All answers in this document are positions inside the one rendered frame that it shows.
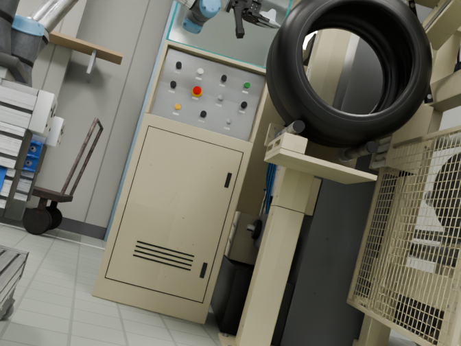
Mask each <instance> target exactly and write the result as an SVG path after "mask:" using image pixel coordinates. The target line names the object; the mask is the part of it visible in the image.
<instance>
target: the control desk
mask: <svg viewBox="0 0 461 346"><path fill-rule="evenodd" d="M267 94H268V86H267V82H266V69H263V68H261V67H256V66H254V65H249V64H246V63H244V62H240V61H237V60H233V59H230V58H226V57H223V56H219V55H216V54H212V53H209V52H207V51H202V50H200V49H196V48H193V47H189V46H186V45H182V44H179V43H175V42H172V41H169V40H165V42H164V45H163V50H162V52H161V57H160V60H159V62H158V67H157V69H156V73H155V76H154V81H153V83H152V88H151V91H150V94H149V98H148V100H147V104H146V107H145V112H144V114H143V119H142V122H141V126H140V129H139V133H138V136H137V140H136V143H135V145H134V150H133V153H132V157H131V160H130V164H129V167H128V171H127V174H126V178H125V181H124V184H123V188H122V191H121V195H120V198H119V202H118V205H117V209H116V212H115V216H114V219H113V223H112V226H111V229H110V233H109V236H108V240H107V243H106V247H105V250H104V254H103V257H102V261H101V264H100V267H99V271H98V274H97V278H96V281H95V285H94V288H93V292H92V296H93V297H98V298H101V299H105V300H109V301H114V302H117V303H122V304H125V305H129V306H132V307H136V308H141V309H144V310H149V311H152V312H156V313H159V314H164V315H167V316H172V317H176V318H178V319H183V320H186V321H191V322H194V323H199V324H202V325H204V324H205V323H206V318H207V315H208V312H209V308H210V304H211V300H212V297H213V292H214V290H215V285H216V282H217V277H218V275H219V271H220V266H221V264H222V259H223V256H224V252H225V249H226V244H227V242H228V237H229V233H230V231H231V226H232V223H233V218H234V216H235V211H236V208H237V203H238V200H239V196H240V193H241V189H242V185H243V183H244V178H245V175H246V170H247V167H248V163H249V160H250V155H251V152H252V148H253V145H254V144H253V143H254V142H255V137H256V134H257V130H258V127H259V122H260V119H261V115H262V112H263V107H264V104H265V100H266V97H267Z"/></svg>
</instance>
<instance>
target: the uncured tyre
mask: <svg viewBox="0 0 461 346"><path fill-rule="evenodd" d="M326 29H339V30H345V31H348V32H351V33H353V34H355V35H357V36H359V37H360V38H362V39H363V40H364V41H366V42H367V43H368V44H369V45H370V46H371V48H372V49H373V51H374V52H375V53H376V55H377V57H378V59H379V62H380V65H381V69H382V74H383V86H382V90H381V95H380V98H379V100H378V102H377V104H376V106H375V107H374V109H373V110H372V111H371V112H370V113H369V114H368V115H354V114H350V113H345V112H342V111H339V110H338V109H336V108H333V107H332V106H330V105H328V104H327V103H326V102H325V101H324V100H322V99H321V98H320V97H319V96H318V94H317V93H316V92H315V91H314V90H313V88H312V87H311V85H310V83H309V81H308V79H307V76H306V73H305V69H304V65H303V45H304V42H305V37H306V36H308V35H310V34H312V33H314V32H317V31H320V30H326ZM431 76H432V55H431V49H430V45H429V41H428V38H427V35H426V33H425V30H424V28H423V26H422V25H421V22H420V21H419V19H418V18H417V17H416V15H415V14H414V13H413V11H411V9H410V8H409V7H408V6H407V5H406V4H405V3H404V2H402V0H301V1H300V2H299V3H298V4H296V5H295V6H294V8H293V9H292V10H291V11H290V12H289V14H288V15H287V16H286V18H285V20H284V21H283V23H282V25H281V26H280V28H279V30H278V32H277V33H276V35H275V37H274V39H273V41H272V44H271V46H270V49H269V52H268V57H267V62H266V82H267V86H268V91H269V94H270V98H271V100H272V103H273V105H274V107H275V109H276V110H277V112H278V114H279V115H280V116H281V118H282V119H283V120H284V122H285V123H286V124H287V125H288V126H289V125H290V124H292V123H293V122H295V121H296V120H301V121H303V122H304V123H305V129H304V130H303V131H302V132H300V133H299V135H300V136H302V137H304V138H306V139H308V140H309V141H312V142H314V143H316V144H319V145H321V146H327V147H331V148H352V147H355V146H358V145H361V144H363V143H367V142H369V141H376V140H378V139H382V138H384V137H387V136H388V135H391V134H392V133H394V132H396V131H397V130H398V129H400V128H401V127H402V126H404V125H405V124H406V123H407V122H408V121H409V120H410V119H411V118H412V117H413V116H414V114H415V113H416V111H417V110H418V108H419V107H420V105H421V104H422V102H423V100H424V98H425V96H426V94H427V91H428V88H429V84H430V80H431Z"/></svg>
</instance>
